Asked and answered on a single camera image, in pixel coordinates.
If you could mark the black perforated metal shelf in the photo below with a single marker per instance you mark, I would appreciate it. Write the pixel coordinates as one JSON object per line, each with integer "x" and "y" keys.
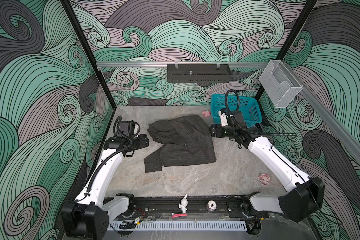
{"x": 198, "y": 73}

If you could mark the aluminium rail right wall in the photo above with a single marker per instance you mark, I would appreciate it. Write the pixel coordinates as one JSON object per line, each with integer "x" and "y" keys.
{"x": 336, "y": 99}

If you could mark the clear plastic wall holder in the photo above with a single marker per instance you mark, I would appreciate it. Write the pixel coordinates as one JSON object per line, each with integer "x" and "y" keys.
{"x": 280, "y": 83}

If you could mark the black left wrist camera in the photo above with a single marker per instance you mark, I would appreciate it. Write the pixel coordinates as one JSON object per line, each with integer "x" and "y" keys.
{"x": 127, "y": 128}

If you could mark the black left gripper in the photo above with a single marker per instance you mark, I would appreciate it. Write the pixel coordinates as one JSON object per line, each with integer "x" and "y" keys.
{"x": 143, "y": 141}

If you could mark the pink cartoon sticker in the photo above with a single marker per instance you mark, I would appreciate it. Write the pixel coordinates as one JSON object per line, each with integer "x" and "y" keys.
{"x": 264, "y": 179}

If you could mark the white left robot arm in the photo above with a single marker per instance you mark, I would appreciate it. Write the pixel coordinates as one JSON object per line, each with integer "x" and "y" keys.
{"x": 88, "y": 217}

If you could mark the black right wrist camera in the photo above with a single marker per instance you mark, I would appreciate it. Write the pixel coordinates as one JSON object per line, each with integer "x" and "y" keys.
{"x": 232, "y": 118}

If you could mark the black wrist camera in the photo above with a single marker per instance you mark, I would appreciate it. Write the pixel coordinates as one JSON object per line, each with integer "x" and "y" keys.
{"x": 232, "y": 118}
{"x": 127, "y": 128}

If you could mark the dark grey pinstriped shirt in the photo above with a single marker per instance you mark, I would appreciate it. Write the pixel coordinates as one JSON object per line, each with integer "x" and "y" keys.
{"x": 186, "y": 141}

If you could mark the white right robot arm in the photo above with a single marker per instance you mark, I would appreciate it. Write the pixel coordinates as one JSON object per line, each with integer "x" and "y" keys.
{"x": 305, "y": 194}

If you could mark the white slotted cable duct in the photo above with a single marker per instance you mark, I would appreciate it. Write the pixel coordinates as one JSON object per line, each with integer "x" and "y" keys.
{"x": 184, "y": 225}

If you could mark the small pink toy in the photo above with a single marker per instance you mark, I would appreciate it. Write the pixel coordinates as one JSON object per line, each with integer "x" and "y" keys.
{"x": 206, "y": 113}

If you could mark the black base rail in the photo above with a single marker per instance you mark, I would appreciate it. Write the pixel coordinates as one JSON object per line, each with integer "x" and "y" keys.
{"x": 231, "y": 206}

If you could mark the white figurine on pink base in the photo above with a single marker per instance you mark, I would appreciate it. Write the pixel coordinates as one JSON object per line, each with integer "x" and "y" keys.
{"x": 183, "y": 207}

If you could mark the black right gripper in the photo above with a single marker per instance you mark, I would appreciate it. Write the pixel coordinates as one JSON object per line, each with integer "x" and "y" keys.
{"x": 217, "y": 127}

